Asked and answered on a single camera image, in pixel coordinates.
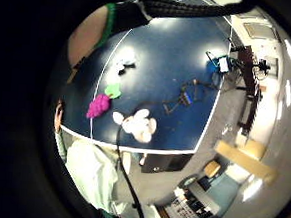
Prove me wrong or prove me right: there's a white and black soft toy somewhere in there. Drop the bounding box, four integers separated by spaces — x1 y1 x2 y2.
113 49 140 78

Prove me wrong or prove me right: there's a dark wooden shelf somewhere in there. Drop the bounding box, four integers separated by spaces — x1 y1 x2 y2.
231 44 267 137

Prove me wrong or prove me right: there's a white rabbit soft toy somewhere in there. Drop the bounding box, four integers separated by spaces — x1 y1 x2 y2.
110 106 160 145

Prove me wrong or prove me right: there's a purple grape soft toy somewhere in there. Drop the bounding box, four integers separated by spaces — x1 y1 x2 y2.
86 81 123 121

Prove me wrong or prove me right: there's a black box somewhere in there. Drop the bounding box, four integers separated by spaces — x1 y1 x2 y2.
140 150 194 177

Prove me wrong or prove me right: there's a cardboard box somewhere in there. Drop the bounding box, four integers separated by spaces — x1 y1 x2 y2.
202 159 223 179

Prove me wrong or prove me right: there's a light wooden bench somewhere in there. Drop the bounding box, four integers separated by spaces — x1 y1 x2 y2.
212 136 281 186

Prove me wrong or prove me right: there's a the person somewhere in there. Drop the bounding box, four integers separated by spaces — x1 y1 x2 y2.
47 98 138 218

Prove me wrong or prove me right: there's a cluttered desk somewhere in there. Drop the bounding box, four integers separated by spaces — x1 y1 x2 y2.
170 179 226 218

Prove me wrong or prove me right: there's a black cable bundle with connectors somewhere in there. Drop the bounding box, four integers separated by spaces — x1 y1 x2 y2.
160 75 223 119

